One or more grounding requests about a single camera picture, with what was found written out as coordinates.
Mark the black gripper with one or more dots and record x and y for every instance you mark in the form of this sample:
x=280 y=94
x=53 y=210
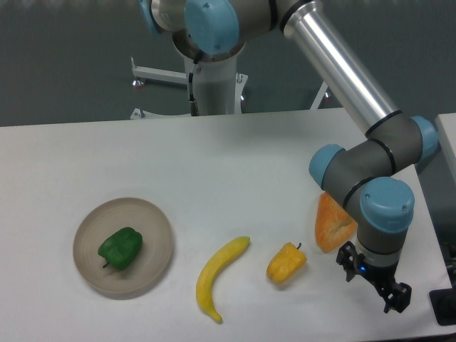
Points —
x=378 y=269

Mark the green toy bell pepper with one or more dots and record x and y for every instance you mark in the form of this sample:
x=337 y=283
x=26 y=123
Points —
x=121 y=248

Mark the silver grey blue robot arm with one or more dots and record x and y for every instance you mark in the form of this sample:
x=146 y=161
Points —
x=361 y=180

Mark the yellow toy bell pepper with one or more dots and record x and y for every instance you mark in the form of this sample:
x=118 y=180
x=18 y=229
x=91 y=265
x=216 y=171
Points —
x=287 y=261

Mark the beige round plate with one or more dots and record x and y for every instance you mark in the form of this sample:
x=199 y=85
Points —
x=149 y=265

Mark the orange toy pastry triangle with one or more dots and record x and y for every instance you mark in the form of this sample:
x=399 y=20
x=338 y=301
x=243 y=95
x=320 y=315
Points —
x=333 y=225

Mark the black device at right edge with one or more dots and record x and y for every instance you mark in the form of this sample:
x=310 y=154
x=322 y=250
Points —
x=443 y=305

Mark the white side table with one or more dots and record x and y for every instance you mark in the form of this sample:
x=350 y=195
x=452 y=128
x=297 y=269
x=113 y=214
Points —
x=445 y=126

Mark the yellow toy banana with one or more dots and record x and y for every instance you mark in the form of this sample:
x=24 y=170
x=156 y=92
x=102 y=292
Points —
x=217 y=263

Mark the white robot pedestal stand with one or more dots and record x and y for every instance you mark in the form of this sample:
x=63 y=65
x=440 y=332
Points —
x=265 y=74

